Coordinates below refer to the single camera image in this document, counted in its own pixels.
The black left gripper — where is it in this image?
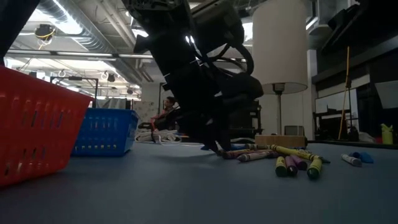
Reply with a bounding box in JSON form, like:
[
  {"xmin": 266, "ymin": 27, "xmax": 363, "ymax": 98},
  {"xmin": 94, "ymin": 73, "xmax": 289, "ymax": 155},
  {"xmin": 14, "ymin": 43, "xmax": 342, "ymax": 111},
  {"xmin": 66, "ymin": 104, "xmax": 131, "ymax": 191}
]
[{"xmin": 161, "ymin": 62, "xmax": 264, "ymax": 153}]

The purple crayon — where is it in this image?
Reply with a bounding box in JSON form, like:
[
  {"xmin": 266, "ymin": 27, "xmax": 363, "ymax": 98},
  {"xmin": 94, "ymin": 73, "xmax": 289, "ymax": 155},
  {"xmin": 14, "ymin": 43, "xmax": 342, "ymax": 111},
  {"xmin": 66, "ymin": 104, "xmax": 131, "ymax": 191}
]
[
  {"xmin": 285, "ymin": 155, "xmax": 299, "ymax": 177},
  {"xmin": 217, "ymin": 149, "xmax": 259, "ymax": 160},
  {"xmin": 292, "ymin": 154, "xmax": 308, "ymax": 171},
  {"xmin": 237, "ymin": 151, "xmax": 277, "ymax": 163}
]

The black equipment rack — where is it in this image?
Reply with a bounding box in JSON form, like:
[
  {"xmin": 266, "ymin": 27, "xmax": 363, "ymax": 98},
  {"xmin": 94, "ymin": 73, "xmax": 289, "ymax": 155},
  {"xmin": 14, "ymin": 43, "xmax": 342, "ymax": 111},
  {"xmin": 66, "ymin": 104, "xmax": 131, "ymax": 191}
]
[{"xmin": 229, "ymin": 99, "xmax": 264, "ymax": 140}]

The person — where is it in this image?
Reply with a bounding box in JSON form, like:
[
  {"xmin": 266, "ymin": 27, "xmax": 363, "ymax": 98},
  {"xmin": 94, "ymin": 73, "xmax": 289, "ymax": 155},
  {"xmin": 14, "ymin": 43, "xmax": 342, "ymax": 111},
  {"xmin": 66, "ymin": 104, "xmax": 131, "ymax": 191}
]
[{"xmin": 150, "ymin": 95, "xmax": 183, "ymax": 131}]

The blue-grey table mat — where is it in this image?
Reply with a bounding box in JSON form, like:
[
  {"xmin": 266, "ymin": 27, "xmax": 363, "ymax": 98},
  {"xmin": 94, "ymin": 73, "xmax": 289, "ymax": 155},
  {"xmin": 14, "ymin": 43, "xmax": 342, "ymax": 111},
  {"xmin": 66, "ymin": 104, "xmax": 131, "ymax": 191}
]
[{"xmin": 0, "ymin": 141, "xmax": 398, "ymax": 224}]

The small grey box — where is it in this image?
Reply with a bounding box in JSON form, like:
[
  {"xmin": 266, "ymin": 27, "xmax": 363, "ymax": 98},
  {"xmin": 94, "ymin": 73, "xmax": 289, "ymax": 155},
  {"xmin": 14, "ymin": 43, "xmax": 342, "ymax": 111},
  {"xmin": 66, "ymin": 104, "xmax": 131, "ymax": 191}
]
[{"xmin": 284, "ymin": 125, "xmax": 305, "ymax": 136}]

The white-shade wooden-base table lamp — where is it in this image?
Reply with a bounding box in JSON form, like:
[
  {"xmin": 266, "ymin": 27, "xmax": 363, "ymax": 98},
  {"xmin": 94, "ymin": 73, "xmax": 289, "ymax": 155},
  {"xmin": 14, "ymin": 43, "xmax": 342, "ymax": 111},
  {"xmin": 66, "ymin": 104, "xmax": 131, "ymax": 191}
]
[{"xmin": 252, "ymin": 0, "xmax": 308, "ymax": 149}]

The blue plastic basket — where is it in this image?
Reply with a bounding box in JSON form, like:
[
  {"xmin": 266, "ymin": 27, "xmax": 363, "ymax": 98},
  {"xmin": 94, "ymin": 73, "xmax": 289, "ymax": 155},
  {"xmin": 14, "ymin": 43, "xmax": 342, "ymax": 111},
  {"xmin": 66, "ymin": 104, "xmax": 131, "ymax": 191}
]
[{"xmin": 72, "ymin": 108, "xmax": 140, "ymax": 157}]

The white board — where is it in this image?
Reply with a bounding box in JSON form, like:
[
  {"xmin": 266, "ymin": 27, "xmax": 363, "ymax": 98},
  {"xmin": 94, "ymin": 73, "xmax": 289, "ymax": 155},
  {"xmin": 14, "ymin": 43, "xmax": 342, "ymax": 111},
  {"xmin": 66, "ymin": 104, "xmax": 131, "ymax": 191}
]
[{"xmin": 315, "ymin": 88, "xmax": 358, "ymax": 131}]

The yellow pole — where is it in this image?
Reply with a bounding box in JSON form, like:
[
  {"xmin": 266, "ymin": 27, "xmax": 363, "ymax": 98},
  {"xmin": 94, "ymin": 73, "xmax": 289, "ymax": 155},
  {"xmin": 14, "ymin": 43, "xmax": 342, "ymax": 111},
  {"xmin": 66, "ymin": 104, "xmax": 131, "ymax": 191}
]
[{"xmin": 338, "ymin": 45, "xmax": 351, "ymax": 141}]

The long ceiling light fixture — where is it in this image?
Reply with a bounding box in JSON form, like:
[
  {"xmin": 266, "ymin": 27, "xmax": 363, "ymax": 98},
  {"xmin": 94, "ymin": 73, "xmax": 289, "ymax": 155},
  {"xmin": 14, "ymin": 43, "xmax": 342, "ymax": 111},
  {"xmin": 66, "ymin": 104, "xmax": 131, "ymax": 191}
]
[{"xmin": 6, "ymin": 49, "xmax": 153, "ymax": 60}]

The yellow-green bottle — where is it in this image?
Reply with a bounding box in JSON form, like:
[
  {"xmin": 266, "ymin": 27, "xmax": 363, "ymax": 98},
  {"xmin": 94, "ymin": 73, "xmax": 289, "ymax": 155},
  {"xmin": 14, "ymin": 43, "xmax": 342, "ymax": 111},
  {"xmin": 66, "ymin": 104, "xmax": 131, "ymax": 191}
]
[{"xmin": 381, "ymin": 123, "xmax": 394, "ymax": 146}]

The red plastic basket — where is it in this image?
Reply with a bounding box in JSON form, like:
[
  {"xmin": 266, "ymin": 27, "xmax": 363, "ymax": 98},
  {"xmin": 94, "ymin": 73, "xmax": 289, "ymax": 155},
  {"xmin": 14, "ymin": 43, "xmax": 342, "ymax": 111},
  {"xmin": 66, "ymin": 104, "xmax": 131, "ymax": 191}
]
[{"xmin": 0, "ymin": 65, "xmax": 94, "ymax": 187}]

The white lamp power cord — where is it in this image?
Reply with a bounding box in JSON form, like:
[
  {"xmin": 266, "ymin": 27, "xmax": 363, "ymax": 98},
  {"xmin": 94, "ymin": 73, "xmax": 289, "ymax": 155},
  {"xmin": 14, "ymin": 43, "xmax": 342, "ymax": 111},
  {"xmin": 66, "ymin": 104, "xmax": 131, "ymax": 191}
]
[{"xmin": 134, "ymin": 128, "xmax": 257, "ymax": 147}]

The black left gripper cable loop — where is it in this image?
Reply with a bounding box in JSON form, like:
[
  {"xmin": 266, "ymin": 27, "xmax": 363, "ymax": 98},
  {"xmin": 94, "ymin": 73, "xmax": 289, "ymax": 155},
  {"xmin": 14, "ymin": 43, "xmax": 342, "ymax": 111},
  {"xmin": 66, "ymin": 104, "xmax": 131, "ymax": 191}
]
[{"xmin": 214, "ymin": 43, "xmax": 255, "ymax": 77}]

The small black metal frame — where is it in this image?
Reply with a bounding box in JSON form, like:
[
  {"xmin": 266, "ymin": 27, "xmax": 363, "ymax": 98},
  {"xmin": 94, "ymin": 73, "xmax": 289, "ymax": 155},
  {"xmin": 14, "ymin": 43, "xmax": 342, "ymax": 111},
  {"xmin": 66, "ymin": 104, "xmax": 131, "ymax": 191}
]
[{"xmin": 49, "ymin": 76, "xmax": 99, "ymax": 109}]

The silver ceiling air duct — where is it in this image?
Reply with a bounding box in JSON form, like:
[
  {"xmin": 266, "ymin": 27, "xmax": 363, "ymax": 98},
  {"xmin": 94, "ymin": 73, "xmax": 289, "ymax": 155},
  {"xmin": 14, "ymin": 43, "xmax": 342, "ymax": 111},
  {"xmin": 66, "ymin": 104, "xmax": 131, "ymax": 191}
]
[{"xmin": 37, "ymin": 0, "xmax": 144, "ymax": 85}]

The black yellow ceiling cord reel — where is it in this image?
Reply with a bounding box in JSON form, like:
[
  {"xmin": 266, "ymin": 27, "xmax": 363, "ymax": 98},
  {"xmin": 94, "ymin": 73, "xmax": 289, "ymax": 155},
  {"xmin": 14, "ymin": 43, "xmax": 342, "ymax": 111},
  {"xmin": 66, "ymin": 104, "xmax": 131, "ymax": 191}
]
[{"xmin": 34, "ymin": 24, "xmax": 57, "ymax": 41}]

